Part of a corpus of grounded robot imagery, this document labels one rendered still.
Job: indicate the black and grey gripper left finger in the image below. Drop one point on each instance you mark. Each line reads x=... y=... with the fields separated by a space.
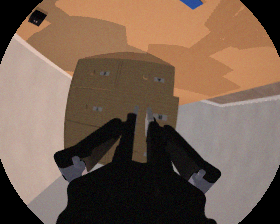
x=81 y=158

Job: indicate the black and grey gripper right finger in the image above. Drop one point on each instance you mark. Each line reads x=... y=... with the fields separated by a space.
x=189 y=164

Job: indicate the brown drawer front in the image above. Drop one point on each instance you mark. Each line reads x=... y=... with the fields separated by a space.
x=146 y=77
x=75 y=133
x=93 y=112
x=139 y=150
x=122 y=101
x=104 y=77

